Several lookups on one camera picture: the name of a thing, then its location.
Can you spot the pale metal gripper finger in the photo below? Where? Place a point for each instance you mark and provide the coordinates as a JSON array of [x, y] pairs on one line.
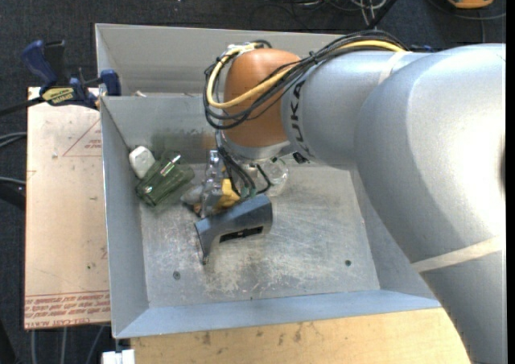
[[204, 209]]

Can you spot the grey rounded stone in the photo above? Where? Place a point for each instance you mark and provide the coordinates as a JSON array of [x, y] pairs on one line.
[[192, 194]]

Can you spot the yellow toy piece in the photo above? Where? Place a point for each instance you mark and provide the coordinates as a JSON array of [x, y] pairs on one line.
[[229, 195]]

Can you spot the blue-grey angled plastic tool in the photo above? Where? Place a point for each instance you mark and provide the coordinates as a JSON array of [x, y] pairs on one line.
[[241, 219]]

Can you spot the green clear glass box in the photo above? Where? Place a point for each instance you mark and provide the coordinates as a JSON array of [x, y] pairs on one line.
[[165, 181]]

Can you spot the clear glass thing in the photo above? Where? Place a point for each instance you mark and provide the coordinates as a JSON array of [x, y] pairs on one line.
[[278, 177]]

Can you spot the white rounded block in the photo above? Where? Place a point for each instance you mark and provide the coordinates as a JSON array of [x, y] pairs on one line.
[[141, 160]]

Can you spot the grey metal bin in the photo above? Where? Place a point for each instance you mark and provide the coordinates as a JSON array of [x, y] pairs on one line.
[[306, 249]]

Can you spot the black cylinder on white bracket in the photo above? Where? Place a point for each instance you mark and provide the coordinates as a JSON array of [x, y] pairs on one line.
[[298, 157]]

